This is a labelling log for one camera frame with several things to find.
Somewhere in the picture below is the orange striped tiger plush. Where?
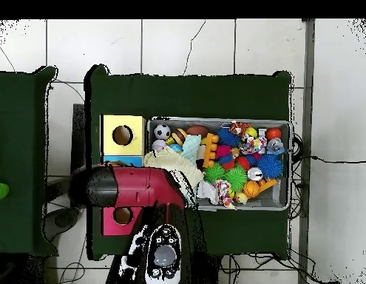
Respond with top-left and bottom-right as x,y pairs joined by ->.
228,121 -> 251,136

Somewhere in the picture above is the toy burger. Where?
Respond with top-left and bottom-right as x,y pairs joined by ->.
170,127 -> 188,146

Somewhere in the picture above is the black floor cable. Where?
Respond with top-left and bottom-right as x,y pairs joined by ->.
300,155 -> 366,164

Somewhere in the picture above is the black and white soccer ball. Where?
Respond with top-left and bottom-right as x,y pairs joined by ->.
152,123 -> 172,141

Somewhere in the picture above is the white baseball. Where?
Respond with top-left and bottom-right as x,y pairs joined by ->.
150,138 -> 168,152

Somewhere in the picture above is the silver mesh bin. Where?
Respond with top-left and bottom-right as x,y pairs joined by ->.
144,117 -> 291,212

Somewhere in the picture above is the orange plastic building block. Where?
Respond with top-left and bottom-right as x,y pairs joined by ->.
200,132 -> 220,168

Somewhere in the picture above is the brown toy football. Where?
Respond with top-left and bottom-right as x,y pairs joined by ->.
185,124 -> 209,138

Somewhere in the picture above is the grey metal rail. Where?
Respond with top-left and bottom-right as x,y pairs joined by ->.
297,18 -> 316,284

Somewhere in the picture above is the mint green muslin cloth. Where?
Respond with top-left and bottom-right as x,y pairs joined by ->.
180,133 -> 202,163

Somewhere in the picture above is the orange toy basketball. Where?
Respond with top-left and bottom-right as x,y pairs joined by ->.
243,180 -> 261,199

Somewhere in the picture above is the cream muslin cloth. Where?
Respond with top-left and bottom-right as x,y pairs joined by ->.
143,146 -> 205,190

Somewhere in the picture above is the wooden box with three holes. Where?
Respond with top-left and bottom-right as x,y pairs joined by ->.
98,115 -> 147,237

